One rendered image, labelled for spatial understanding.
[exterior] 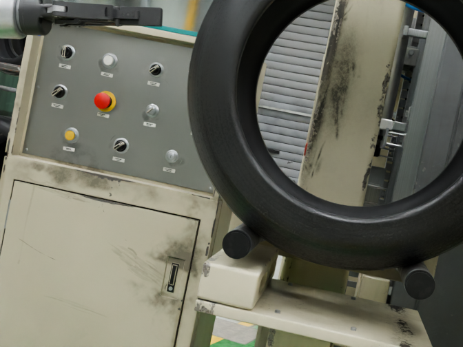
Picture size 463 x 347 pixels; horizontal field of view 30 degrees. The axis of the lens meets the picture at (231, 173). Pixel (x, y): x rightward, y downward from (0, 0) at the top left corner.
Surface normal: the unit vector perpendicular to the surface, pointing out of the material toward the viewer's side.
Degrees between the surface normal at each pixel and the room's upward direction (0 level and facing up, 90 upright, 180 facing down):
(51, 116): 90
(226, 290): 90
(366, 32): 90
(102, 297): 90
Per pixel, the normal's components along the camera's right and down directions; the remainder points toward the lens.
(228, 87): -0.32, 0.02
